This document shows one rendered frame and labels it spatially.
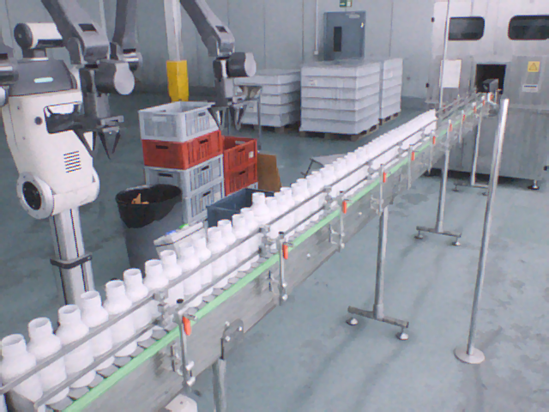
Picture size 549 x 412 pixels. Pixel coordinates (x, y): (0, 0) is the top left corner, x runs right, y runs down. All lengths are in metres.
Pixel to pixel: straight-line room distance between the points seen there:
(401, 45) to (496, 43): 6.12
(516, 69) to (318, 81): 3.38
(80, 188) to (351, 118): 6.64
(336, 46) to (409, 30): 1.73
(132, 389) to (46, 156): 0.79
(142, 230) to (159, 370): 2.20
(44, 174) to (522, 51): 5.03
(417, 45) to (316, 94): 4.07
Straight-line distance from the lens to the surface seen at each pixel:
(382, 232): 2.77
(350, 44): 12.23
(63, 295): 1.92
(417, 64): 11.79
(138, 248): 3.45
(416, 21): 11.79
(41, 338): 1.03
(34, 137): 1.65
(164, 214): 3.34
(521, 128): 5.96
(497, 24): 5.92
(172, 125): 3.89
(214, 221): 2.21
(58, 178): 1.69
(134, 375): 1.18
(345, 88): 8.04
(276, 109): 8.74
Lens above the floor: 1.66
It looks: 19 degrees down
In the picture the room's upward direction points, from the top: 1 degrees counter-clockwise
